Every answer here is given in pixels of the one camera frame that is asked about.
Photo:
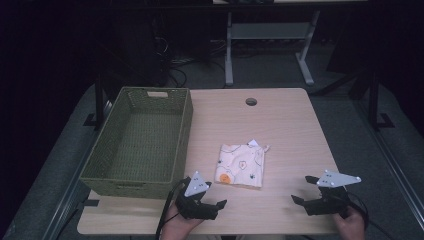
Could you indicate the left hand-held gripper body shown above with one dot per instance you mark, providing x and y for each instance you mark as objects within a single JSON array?
[{"x": 195, "y": 207}]

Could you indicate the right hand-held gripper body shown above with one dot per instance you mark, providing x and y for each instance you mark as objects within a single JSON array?
[{"x": 328, "y": 201}]

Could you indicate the cream egg print cloth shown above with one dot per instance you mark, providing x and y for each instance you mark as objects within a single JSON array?
[{"x": 240, "y": 166}]

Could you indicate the green woven basket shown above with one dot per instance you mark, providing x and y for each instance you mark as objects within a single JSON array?
[{"x": 143, "y": 146}]

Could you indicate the person's left hand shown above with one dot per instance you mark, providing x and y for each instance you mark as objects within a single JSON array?
[{"x": 176, "y": 226}]

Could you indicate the person's right hand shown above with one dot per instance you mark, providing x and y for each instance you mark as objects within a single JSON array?
[{"x": 350, "y": 226}]

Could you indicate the black metal stand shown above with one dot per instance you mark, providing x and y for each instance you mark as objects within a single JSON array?
[
  {"x": 99, "y": 100},
  {"x": 374, "y": 100}
]

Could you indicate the black tape strip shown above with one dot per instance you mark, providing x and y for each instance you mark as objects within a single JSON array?
[{"x": 90, "y": 202}]

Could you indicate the grey metal desk frame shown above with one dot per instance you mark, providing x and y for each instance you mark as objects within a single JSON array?
[{"x": 270, "y": 31}]

